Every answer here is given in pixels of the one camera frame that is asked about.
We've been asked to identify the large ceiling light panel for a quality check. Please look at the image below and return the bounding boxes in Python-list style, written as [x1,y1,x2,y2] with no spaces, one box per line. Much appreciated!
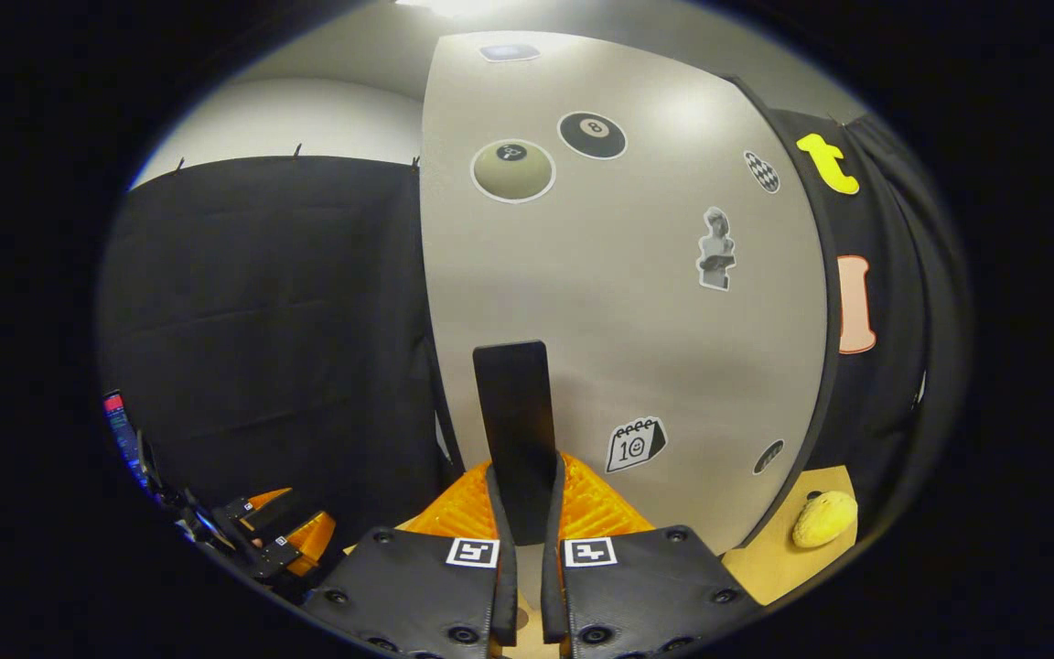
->
[394,0,528,19]

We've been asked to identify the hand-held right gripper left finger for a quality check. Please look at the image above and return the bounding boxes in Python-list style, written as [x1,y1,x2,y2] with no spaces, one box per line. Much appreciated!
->
[300,456,519,659]

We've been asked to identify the yellow plush toy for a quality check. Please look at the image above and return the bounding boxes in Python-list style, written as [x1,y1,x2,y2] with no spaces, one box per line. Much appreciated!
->
[792,491,858,549]

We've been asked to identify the black cabinet door handle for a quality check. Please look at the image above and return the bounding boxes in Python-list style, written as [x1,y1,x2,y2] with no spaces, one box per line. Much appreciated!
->
[473,340,557,547]

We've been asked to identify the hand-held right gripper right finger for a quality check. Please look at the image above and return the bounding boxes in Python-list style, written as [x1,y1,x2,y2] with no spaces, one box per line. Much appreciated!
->
[541,453,764,659]

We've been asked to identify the black backdrop cloth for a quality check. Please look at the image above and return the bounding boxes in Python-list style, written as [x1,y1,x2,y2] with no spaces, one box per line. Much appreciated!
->
[97,110,958,587]

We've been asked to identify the light grey cabinet door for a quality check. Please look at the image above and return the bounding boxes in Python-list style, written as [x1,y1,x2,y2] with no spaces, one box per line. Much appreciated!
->
[419,30,830,556]

